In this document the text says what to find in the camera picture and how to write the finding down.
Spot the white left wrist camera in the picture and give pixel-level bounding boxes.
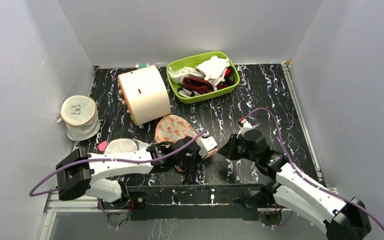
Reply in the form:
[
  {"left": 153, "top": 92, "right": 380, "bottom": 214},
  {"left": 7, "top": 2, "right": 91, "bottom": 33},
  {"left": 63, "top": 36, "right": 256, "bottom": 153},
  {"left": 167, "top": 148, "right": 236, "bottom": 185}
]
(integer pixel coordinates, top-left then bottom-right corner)
[{"left": 196, "top": 129, "right": 218, "bottom": 160}]

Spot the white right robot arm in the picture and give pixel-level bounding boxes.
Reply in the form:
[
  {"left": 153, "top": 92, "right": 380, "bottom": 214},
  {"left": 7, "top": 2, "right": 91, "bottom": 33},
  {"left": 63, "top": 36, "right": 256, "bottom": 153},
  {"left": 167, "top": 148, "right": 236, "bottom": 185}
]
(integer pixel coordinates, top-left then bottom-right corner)
[{"left": 218, "top": 129, "right": 372, "bottom": 240}]

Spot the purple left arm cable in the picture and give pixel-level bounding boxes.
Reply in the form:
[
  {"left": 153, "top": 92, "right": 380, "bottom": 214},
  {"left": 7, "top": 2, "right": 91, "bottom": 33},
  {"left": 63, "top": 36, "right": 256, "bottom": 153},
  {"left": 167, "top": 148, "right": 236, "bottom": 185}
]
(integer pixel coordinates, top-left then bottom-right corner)
[{"left": 28, "top": 129, "right": 209, "bottom": 198}]

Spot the floral mesh laundry bag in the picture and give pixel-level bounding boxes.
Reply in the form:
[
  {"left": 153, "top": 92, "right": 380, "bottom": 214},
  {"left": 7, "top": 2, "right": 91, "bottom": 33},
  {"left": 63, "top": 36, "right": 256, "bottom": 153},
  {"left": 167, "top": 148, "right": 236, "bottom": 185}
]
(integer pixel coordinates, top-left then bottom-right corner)
[{"left": 154, "top": 114, "right": 219, "bottom": 172}]

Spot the white cylindrical mesh laundry bag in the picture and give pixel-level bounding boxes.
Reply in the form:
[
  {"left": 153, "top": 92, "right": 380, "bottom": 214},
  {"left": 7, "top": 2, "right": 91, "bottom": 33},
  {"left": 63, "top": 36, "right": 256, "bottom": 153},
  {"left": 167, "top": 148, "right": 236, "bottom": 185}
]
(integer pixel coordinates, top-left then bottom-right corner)
[{"left": 57, "top": 95, "right": 100, "bottom": 142}]

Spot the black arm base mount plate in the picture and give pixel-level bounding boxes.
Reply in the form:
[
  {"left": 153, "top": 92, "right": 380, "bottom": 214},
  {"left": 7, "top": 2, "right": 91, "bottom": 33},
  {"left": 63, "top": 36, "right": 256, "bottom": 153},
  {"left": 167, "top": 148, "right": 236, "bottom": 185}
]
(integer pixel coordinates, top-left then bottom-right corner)
[{"left": 97, "top": 183, "right": 284, "bottom": 222}]

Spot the white cloth in basket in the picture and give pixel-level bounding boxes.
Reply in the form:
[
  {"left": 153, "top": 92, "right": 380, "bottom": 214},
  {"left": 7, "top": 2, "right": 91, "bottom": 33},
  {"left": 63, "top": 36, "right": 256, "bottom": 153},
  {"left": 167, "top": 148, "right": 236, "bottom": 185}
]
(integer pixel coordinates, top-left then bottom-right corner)
[{"left": 195, "top": 56, "right": 230, "bottom": 91}]

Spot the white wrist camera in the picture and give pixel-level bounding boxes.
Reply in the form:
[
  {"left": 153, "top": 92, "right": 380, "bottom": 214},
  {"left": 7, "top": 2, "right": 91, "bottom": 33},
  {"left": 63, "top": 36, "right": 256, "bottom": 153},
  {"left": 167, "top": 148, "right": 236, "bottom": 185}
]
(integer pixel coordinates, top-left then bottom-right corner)
[
  {"left": 237, "top": 117, "right": 254, "bottom": 135},
  {"left": 196, "top": 129, "right": 218, "bottom": 160}
]

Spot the cream toy washing machine drum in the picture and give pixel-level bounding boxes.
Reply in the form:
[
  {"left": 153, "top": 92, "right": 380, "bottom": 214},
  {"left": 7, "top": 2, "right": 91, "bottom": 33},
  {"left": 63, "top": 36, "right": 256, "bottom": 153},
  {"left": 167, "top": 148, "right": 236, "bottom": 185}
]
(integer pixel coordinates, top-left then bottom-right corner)
[{"left": 117, "top": 65, "right": 171, "bottom": 126}]

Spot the dark red garment in basket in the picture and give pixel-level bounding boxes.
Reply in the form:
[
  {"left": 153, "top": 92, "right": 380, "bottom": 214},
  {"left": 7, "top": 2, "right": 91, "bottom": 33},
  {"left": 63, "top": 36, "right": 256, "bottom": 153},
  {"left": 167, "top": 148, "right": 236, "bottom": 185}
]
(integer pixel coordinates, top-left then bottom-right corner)
[{"left": 179, "top": 78, "right": 228, "bottom": 97}]

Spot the green plastic basket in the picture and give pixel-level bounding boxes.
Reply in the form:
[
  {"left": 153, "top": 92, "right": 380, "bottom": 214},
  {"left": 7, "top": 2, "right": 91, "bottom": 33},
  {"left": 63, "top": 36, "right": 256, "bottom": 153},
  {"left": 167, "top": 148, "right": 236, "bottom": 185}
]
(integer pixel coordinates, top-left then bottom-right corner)
[{"left": 166, "top": 51, "right": 240, "bottom": 104}]

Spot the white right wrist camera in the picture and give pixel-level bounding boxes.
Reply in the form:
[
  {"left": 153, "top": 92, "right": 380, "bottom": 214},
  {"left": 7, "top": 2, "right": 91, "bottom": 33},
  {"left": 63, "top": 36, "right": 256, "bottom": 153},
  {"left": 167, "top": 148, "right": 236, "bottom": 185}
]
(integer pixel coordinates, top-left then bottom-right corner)
[{"left": 237, "top": 117, "right": 254, "bottom": 135}]

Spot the pink and grey small block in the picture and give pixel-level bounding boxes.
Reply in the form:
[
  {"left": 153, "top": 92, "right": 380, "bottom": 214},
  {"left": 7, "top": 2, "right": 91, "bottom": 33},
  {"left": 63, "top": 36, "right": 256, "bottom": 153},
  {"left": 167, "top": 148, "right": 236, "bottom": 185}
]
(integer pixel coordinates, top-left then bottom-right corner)
[{"left": 98, "top": 140, "right": 109, "bottom": 153}]

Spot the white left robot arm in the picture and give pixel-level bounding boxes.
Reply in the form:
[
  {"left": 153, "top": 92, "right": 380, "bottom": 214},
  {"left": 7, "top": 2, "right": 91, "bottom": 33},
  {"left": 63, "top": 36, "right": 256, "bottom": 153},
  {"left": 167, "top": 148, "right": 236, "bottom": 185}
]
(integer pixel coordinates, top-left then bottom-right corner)
[{"left": 55, "top": 137, "right": 210, "bottom": 208}]

